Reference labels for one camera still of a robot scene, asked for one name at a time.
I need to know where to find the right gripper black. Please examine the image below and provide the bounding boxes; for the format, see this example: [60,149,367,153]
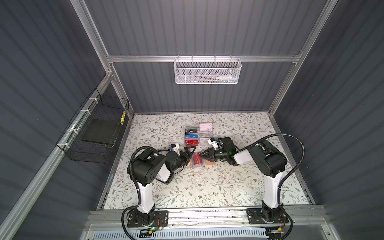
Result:
[199,148,229,163]

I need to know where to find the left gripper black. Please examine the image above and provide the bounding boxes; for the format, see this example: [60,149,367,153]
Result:
[170,146,195,174]

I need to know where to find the clear acrylic card display stand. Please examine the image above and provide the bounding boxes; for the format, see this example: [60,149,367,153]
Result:
[184,124,213,140]

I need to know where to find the pink leather card wallet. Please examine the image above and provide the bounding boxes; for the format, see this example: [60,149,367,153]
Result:
[190,152,216,168]

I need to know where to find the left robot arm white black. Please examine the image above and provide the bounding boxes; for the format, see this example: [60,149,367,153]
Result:
[127,144,196,215]

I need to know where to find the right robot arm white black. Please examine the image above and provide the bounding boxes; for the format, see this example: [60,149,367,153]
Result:
[199,137,288,224]

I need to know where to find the white VIP diamond card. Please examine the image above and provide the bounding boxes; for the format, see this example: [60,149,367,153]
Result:
[199,138,211,146]

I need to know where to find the blue VIP card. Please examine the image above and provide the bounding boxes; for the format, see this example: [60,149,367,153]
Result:
[185,134,199,139]

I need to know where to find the black VIP card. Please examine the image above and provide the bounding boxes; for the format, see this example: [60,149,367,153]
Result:
[185,128,198,135]

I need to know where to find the pink VIP card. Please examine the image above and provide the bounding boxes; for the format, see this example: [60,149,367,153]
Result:
[199,123,213,133]

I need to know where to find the yellow tag on basket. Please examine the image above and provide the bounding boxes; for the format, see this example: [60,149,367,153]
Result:
[120,110,126,125]

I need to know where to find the pens in white basket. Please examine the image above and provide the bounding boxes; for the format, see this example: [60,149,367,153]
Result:
[195,75,238,83]

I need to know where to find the black pad in basket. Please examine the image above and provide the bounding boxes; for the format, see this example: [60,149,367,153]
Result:
[82,119,118,144]

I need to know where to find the white vented panel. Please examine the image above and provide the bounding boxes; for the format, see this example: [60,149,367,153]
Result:
[92,227,268,240]

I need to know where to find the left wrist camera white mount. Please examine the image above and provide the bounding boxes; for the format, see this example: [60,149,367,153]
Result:
[169,144,180,155]

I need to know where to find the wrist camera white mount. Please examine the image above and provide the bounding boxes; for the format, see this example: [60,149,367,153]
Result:
[207,138,219,151]
[169,144,180,155]

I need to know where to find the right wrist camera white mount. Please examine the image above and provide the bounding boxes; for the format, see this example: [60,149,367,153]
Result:
[207,138,219,151]

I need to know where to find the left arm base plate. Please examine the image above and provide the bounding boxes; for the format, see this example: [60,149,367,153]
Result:
[126,210,169,228]

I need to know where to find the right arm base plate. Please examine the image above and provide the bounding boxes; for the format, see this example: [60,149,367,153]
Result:
[246,207,290,225]

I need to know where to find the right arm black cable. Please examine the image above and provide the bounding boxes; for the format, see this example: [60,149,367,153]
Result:
[236,133,306,211]

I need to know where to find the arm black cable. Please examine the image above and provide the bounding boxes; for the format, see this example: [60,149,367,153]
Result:
[236,133,306,211]
[120,145,172,240]

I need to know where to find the white wire mesh basket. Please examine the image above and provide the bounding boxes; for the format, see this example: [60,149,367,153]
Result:
[173,58,242,85]

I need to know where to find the black wire basket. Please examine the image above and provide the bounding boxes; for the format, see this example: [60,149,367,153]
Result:
[57,92,130,164]

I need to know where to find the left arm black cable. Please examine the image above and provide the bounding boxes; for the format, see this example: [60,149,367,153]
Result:
[120,145,172,240]

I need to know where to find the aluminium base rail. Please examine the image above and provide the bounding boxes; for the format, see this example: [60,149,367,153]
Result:
[85,205,330,230]

